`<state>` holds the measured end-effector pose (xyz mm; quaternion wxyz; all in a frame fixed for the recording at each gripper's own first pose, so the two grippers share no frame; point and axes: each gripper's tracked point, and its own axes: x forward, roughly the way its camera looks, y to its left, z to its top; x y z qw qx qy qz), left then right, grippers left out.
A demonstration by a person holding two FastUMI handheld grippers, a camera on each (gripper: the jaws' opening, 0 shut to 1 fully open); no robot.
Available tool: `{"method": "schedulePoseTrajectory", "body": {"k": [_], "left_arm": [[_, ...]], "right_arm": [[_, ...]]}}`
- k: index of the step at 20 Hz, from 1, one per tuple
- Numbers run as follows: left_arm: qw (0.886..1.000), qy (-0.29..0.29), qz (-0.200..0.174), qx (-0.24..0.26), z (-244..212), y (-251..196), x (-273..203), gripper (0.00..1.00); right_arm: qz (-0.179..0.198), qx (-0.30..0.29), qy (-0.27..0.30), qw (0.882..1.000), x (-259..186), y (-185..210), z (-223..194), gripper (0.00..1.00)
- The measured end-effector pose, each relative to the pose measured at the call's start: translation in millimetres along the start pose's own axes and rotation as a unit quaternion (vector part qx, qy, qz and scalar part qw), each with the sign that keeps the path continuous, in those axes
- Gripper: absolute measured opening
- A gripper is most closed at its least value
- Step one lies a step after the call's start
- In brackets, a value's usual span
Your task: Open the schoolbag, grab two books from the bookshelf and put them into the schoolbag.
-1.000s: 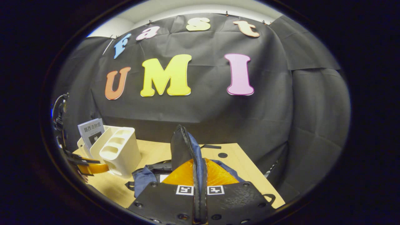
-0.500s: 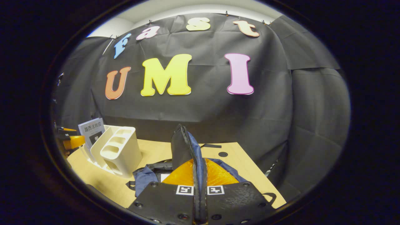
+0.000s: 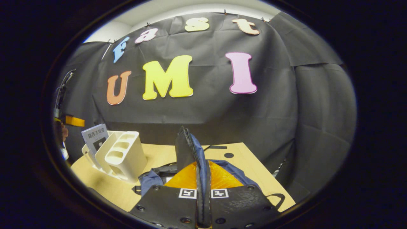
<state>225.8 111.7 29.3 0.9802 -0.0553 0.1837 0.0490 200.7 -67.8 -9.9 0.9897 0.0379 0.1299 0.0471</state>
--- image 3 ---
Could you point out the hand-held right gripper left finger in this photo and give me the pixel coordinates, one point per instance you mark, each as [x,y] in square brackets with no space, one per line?
[168,206]

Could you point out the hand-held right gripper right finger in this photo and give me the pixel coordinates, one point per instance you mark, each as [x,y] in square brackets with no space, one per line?
[238,206]

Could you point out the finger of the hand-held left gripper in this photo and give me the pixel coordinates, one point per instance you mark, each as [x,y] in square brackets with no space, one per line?
[74,121]

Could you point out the blue-grey book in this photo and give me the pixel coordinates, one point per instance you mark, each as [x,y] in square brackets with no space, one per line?
[95,136]

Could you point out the blue schoolbag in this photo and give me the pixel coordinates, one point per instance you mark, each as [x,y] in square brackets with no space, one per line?
[184,149]

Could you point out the white plastic bookshelf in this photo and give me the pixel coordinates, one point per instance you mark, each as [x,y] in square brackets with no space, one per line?
[127,159]

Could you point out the black backdrop cloth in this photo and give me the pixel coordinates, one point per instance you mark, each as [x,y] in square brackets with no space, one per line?
[206,111]

